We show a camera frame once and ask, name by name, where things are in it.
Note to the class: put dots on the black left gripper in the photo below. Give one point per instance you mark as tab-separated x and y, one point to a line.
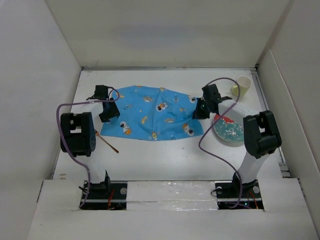
113	113

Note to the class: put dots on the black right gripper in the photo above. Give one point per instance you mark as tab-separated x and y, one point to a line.
198	114

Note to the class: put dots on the blue space-print cloth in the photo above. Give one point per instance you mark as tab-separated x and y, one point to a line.
153	114

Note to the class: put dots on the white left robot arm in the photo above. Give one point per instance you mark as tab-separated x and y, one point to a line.
77	131

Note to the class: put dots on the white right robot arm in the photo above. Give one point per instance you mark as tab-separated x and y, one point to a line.
261	133

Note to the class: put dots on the copper fork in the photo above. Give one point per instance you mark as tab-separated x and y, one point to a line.
99	136

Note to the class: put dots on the red and teal plate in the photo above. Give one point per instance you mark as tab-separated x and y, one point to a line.
229	131

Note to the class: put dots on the pale yellow mug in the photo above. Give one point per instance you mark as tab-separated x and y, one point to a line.
243	84

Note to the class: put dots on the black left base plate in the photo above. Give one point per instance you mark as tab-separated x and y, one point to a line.
100	198

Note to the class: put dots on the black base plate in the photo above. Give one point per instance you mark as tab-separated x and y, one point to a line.
100	198
228	196

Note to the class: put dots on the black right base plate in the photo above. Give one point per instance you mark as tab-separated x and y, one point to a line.
228	196

